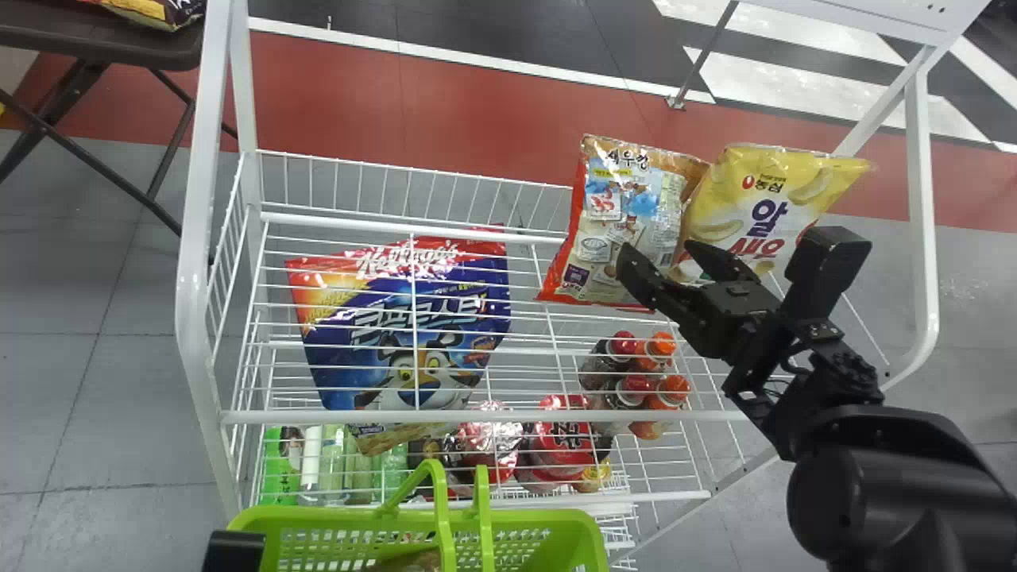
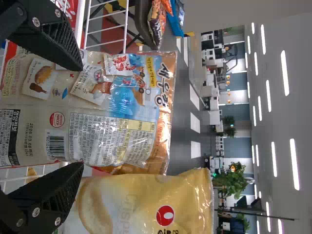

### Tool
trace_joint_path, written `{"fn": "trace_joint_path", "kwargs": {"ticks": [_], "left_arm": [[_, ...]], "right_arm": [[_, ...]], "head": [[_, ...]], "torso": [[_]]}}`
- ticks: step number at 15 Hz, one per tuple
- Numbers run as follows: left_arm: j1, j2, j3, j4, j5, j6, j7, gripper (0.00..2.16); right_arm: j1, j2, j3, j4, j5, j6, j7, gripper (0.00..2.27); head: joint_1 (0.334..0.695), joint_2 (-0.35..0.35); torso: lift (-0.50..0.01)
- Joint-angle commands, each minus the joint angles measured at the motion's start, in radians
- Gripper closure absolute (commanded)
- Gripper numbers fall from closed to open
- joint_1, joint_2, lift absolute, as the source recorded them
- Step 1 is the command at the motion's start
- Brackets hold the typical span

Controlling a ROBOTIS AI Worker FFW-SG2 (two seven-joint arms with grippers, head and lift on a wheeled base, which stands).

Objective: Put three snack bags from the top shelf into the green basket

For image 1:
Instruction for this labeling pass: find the blue cereal bag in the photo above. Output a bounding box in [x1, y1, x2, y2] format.
[284, 235, 512, 414]

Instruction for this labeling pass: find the red-capped bottle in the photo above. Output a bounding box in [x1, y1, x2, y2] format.
[600, 373, 656, 426]
[580, 330, 643, 382]

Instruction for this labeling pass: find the white wire rack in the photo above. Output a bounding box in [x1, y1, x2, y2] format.
[175, 0, 994, 572]

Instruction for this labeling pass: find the green bottle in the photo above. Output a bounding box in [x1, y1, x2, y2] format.
[258, 427, 303, 507]

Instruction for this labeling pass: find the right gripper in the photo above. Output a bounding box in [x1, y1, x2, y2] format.
[616, 239, 795, 363]

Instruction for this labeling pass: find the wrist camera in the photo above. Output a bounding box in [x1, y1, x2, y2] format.
[783, 226, 873, 323]
[202, 530, 267, 572]

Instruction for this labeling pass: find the red snack packet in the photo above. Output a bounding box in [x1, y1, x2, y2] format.
[535, 133, 710, 312]

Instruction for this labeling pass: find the dark side table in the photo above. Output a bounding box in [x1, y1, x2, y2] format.
[0, 0, 239, 239]

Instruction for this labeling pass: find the dark snack packet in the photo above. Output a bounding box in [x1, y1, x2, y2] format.
[79, 0, 207, 33]

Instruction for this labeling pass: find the white bottle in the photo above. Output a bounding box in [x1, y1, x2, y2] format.
[300, 426, 324, 495]

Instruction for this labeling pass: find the green basket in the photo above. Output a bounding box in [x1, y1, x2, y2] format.
[226, 458, 610, 572]

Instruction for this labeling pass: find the yellow snack packet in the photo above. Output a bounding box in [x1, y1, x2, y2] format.
[667, 143, 875, 287]

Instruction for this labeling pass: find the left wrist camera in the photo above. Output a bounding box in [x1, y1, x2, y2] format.
[202, 530, 267, 572]

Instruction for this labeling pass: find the orange-capped bottle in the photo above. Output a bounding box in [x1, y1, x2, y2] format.
[648, 374, 692, 422]
[642, 331, 679, 374]

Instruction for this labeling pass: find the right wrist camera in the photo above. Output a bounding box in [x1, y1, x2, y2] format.
[783, 226, 873, 323]

